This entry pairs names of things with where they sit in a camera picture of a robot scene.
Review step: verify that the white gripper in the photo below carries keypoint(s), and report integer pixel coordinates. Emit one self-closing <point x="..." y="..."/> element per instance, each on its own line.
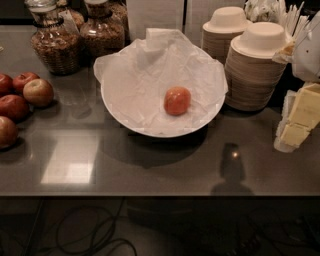
<point x="308" y="56"/>

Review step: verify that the white bowl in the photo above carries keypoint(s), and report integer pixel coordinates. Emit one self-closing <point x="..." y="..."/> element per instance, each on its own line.
<point x="160" y="126"/>

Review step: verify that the yellow-red apple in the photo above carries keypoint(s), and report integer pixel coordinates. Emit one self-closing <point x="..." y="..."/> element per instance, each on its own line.
<point x="39" y="93"/>

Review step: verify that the red apple back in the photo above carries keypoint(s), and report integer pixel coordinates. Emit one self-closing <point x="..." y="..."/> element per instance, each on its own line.
<point x="22" y="79"/>

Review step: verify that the dark red apple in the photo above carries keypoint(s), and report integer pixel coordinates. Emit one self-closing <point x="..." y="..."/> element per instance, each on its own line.
<point x="14" y="107"/>

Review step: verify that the front stack paper bowls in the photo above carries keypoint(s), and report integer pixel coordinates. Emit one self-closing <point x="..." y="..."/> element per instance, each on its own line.
<point x="251" y="73"/>

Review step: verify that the stack paper bowls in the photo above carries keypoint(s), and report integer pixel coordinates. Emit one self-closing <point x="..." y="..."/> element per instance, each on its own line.
<point x="225" y="24"/>
<point x="251" y="73"/>

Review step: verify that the white plastic cutlery bundle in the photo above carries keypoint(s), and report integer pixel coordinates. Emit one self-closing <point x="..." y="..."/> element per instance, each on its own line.
<point x="275" y="11"/>

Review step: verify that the back stack paper bowls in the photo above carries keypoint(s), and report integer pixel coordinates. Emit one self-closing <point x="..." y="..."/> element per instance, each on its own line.
<point x="225" y="24"/>

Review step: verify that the white paper liner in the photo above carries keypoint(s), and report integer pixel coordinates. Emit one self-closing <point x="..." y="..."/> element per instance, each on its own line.
<point x="146" y="80"/>

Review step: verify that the back glass jar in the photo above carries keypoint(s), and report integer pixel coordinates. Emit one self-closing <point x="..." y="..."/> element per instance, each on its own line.
<point x="120" y="10"/>

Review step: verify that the right glass granola jar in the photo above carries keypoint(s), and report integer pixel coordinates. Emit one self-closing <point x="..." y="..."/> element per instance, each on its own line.
<point x="103" y="32"/>

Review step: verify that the glass granola jar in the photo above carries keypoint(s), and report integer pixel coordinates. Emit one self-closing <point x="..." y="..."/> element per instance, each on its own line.
<point x="103" y="32"/>
<point x="57" y="48"/>

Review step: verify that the left glass granola jar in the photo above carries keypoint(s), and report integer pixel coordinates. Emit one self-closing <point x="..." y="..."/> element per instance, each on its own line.
<point x="57" y="48"/>

